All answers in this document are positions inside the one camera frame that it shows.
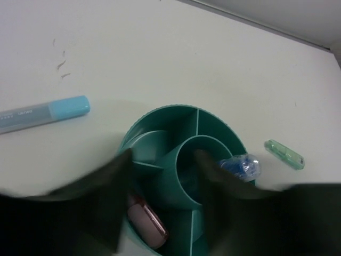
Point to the teal round organizer container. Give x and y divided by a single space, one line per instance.
163 142

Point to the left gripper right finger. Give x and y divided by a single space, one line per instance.
241 219

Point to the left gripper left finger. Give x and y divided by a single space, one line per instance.
84 217

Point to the pink correction tape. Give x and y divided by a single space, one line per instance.
146 222

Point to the blue highlighter marker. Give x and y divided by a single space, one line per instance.
36 115

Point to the green correction tape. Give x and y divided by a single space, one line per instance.
285 154

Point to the blue cap spray bottle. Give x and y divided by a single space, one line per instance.
246 167

